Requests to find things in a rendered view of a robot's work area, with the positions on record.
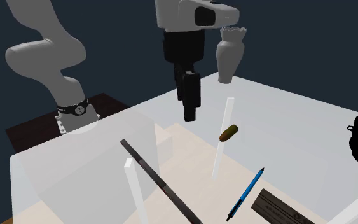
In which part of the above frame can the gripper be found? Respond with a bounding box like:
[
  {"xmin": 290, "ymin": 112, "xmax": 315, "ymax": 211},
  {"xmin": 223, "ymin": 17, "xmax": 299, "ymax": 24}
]
[{"xmin": 162, "ymin": 29, "xmax": 206, "ymax": 123}]

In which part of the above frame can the white vase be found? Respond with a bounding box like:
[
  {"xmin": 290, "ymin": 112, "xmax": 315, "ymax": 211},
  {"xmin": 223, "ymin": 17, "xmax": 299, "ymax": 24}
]
[{"xmin": 216, "ymin": 26, "xmax": 247, "ymax": 85}]

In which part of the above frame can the brown and green cylinder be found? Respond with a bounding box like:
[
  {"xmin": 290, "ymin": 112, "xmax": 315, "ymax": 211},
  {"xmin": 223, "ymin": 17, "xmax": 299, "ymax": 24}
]
[{"xmin": 218, "ymin": 123, "xmax": 240, "ymax": 143}]

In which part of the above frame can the long dark grey stick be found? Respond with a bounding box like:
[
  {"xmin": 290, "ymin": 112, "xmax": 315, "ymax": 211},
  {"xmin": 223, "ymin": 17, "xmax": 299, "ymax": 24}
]
[{"xmin": 120, "ymin": 138, "xmax": 204, "ymax": 224}]

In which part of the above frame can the glass table with white legs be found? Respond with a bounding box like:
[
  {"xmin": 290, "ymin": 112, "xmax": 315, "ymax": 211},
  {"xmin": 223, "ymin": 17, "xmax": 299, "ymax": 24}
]
[{"xmin": 9, "ymin": 72, "xmax": 358, "ymax": 224}]

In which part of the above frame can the blue pen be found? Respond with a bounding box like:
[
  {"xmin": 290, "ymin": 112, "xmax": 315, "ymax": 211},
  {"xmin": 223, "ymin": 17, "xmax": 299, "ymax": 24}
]
[{"xmin": 225, "ymin": 167, "xmax": 266, "ymax": 223}]

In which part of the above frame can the dark lettered book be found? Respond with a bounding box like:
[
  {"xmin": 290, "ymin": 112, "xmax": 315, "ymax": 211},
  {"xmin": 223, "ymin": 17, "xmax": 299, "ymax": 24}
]
[{"xmin": 250, "ymin": 188, "xmax": 317, "ymax": 224}]

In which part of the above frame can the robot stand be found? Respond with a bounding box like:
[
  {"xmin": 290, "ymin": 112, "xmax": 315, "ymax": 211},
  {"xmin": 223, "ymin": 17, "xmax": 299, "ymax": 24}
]
[{"xmin": 4, "ymin": 92, "xmax": 130, "ymax": 155}]

